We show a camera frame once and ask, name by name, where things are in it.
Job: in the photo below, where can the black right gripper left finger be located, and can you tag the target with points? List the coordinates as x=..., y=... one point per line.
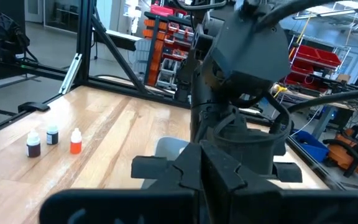
x=185, y=193

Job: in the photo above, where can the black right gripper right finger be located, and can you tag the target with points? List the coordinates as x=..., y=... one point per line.
x=228, y=193

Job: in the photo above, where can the small orange food coloring bottle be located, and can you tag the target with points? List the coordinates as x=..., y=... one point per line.
x=76, y=147

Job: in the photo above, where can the small dark blue coloring bottle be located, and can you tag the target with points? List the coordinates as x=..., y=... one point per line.
x=52, y=138

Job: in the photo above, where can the small dark red coloring bottle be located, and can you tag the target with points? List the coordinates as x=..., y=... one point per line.
x=33, y=149

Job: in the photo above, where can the blue plastic storage bin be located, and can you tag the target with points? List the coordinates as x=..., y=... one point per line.
x=312, y=149

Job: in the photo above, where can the wooden desk grey legs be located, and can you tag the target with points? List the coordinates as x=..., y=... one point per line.
x=323, y=124

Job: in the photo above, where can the orange black shop vacuum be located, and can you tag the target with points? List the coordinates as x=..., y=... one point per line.
x=340, y=155

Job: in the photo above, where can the grey rack white bins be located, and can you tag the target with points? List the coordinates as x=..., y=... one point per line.
x=166, y=68

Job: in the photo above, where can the red bin shelving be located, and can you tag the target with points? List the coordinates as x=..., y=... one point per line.
x=315, y=57

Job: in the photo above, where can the orange parts bin shelf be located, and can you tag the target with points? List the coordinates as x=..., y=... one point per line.
x=158, y=46

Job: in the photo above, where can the white folding table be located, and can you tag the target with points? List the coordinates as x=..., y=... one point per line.
x=120, y=39

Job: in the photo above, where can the black table clamp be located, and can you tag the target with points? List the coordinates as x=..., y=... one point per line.
x=33, y=107

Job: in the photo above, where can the black robotic device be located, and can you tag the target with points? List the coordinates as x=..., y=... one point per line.
x=14, y=40

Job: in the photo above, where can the silver aluminium bracket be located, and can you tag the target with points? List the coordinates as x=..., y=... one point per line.
x=70, y=74

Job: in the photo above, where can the black aluminium table frame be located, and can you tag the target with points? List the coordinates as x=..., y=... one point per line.
x=84, y=37

